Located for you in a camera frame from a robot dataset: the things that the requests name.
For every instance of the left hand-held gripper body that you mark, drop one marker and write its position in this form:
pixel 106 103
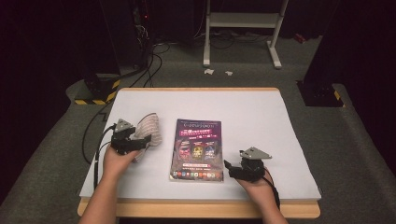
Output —
pixel 123 140

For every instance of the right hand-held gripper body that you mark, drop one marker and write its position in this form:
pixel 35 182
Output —
pixel 252 168

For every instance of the red and purple magazine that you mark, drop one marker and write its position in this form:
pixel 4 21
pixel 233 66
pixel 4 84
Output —
pixel 196 149

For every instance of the person's right hand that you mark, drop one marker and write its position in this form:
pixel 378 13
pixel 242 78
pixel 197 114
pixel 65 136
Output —
pixel 257 189

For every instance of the person's left hand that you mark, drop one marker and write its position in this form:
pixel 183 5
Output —
pixel 118 165

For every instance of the white table mat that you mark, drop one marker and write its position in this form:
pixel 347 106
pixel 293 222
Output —
pixel 249 118

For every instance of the black stand base yellow stripes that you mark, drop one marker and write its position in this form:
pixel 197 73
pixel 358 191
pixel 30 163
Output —
pixel 99 90
pixel 320 95

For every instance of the wooden table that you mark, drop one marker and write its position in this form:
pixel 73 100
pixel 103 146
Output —
pixel 199 210

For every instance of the white paper scrap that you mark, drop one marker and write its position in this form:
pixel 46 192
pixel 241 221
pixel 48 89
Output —
pixel 209 72
pixel 229 73

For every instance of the dark equipment rack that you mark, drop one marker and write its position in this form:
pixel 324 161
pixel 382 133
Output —
pixel 141 31

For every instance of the small red object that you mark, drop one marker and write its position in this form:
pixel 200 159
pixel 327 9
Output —
pixel 300 38

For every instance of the white metal stand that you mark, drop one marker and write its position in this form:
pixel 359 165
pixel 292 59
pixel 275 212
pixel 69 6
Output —
pixel 244 20

